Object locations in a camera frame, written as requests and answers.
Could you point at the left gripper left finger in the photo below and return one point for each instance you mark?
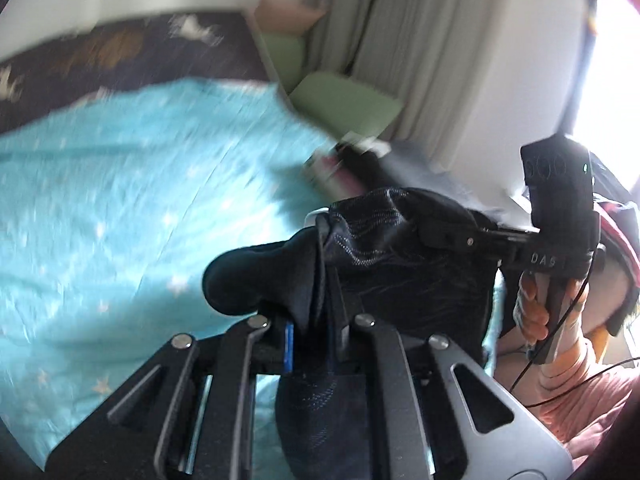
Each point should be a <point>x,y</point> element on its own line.
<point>283,341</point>

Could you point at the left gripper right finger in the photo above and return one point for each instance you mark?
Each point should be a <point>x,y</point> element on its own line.
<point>342,308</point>

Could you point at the black mesh shorts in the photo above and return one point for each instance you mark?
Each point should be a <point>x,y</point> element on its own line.
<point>373,246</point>

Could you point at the folded clothes stack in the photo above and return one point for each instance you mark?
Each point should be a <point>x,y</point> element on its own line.
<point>359,164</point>

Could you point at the person right hand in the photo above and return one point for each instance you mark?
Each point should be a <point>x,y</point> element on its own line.
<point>532,318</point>

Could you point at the turquoise star quilt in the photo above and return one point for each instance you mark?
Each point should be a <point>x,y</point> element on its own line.
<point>110,213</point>

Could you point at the green pillow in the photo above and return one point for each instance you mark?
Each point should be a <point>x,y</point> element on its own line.
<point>288,56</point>
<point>341,105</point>

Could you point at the grey pleated curtain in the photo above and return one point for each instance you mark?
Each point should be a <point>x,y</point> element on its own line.
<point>430,54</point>

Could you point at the pink pillow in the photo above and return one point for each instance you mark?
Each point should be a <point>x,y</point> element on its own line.
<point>283,17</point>

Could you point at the dark deer print bedsheet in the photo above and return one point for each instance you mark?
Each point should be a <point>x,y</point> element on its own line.
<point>128,55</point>

